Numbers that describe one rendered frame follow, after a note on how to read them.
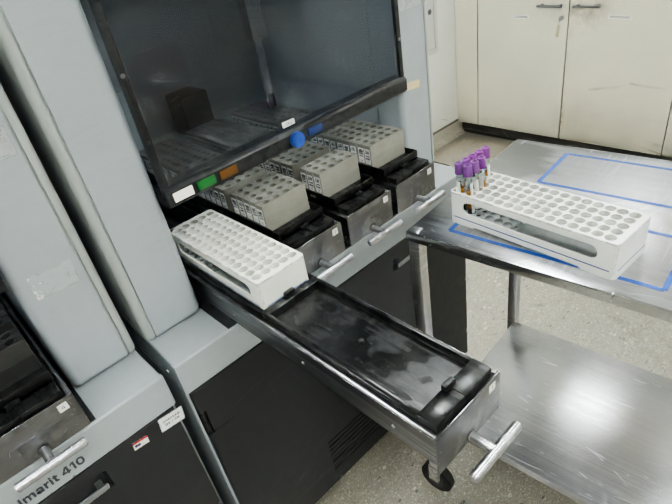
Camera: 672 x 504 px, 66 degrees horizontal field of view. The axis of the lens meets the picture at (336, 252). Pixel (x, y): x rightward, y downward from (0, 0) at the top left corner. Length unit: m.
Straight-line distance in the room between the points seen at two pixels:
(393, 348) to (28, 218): 0.54
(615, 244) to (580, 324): 1.21
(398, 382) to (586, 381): 0.80
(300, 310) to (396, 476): 0.84
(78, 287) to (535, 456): 0.97
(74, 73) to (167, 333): 0.46
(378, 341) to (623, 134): 2.41
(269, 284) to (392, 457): 0.90
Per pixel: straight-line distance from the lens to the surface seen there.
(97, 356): 0.97
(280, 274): 0.84
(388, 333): 0.77
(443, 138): 3.39
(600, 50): 2.95
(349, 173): 1.14
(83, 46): 0.84
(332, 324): 0.80
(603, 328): 2.01
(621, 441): 1.35
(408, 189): 1.18
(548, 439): 1.32
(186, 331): 0.99
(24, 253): 0.86
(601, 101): 3.01
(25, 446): 0.90
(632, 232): 0.85
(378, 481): 1.58
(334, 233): 1.04
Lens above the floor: 1.33
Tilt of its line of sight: 33 degrees down
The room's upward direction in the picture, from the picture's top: 11 degrees counter-clockwise
